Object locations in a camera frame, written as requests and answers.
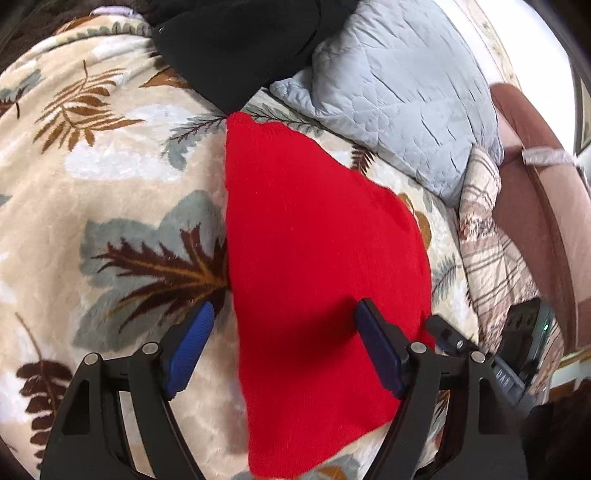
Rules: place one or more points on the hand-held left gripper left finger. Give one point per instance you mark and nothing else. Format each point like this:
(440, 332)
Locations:
(190, 348)

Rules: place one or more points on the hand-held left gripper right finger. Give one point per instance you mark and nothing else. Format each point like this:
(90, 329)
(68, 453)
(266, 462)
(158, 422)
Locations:
(381, 350)

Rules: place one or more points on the grey quilted pillow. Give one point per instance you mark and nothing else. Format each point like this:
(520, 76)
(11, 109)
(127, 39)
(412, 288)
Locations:
(397, 92)

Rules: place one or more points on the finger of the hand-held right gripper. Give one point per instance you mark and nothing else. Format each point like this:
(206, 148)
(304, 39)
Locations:
(447, 333)

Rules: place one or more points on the dark brown fleece blanket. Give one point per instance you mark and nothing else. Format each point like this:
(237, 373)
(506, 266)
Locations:
(69, 6)

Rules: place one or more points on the plaid beige pillow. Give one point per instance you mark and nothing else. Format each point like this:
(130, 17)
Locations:
(489, 258)

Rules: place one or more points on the beige leaf-print blanket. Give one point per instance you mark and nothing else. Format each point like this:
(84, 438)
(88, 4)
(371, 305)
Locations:
(92, 207)

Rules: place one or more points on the white lace strip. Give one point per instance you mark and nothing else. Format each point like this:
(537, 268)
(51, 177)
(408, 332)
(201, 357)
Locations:
(549, 157)

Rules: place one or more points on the black garment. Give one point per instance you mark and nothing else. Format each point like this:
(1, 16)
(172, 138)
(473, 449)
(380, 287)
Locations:
(240, 46)

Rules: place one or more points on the brown padded headboard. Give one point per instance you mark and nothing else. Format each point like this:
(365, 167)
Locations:
(540, 221)

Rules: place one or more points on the dark fuzzy cloth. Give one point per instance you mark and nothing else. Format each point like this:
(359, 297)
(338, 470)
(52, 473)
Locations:
(558, 438)

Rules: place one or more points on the pale purple fabric label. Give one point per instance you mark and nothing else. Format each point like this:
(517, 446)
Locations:
(117, 11)

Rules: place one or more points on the red sweater with blue patch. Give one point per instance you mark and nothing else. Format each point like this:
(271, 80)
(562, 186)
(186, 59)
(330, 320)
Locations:
(314, 240)

